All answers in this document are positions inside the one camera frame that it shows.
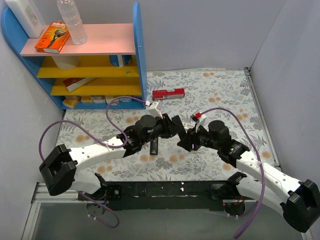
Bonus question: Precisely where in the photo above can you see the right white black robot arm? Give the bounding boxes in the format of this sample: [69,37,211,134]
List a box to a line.
[178,120,320,233]

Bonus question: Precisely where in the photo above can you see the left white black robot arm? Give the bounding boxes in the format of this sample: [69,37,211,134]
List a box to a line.
[39,114,186,200]

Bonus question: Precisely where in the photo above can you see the white air conditioner remote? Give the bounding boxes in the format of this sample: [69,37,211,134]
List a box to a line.
[182,122,194,130]

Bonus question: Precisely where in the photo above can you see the black slim remote control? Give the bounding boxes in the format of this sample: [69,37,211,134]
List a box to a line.
[149,138,159,156]

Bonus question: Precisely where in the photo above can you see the red rectangular box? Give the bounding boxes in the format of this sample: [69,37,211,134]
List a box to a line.
[152,88,185,101]

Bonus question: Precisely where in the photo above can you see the floral patterned table mat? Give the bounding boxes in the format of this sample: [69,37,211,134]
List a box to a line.
[56,70,278,182]

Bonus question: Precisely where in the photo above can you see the blue white small box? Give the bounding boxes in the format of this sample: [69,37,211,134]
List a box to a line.
[119,96,132,103]

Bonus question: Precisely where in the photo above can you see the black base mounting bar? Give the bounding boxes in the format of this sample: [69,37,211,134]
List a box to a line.
[78,180,246,216]

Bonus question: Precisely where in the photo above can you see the white red small box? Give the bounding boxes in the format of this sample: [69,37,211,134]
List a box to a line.
[105,95,120,106]

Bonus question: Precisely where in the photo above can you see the blue multicolour shelf unit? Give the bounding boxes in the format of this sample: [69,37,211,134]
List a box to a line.
[1,2,148,110]

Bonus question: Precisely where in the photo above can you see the yellow white small box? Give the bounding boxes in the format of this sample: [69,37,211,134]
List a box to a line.
[80,96,94,104]

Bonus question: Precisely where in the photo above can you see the orange yellow small box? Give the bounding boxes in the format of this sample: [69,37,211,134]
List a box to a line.
[62,96,81,109]

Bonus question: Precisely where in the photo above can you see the red white flat box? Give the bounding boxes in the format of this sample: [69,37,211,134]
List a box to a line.
[62,77,96,93]

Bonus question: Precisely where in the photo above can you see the white cylinder container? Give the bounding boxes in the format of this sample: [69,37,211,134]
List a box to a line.
[52,55,80,71]

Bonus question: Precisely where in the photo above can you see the orange razor box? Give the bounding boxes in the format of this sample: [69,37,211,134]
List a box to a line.
[34,21,70,54]

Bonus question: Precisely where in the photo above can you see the clear plastic water bottle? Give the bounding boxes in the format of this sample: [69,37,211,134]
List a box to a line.
[57,0,88,45]

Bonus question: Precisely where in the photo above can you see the white plastic bottle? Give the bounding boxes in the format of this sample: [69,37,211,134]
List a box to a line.
[5,0,44,39]

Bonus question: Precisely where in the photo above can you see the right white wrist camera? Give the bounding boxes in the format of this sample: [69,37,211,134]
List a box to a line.
[190,112,207,132]

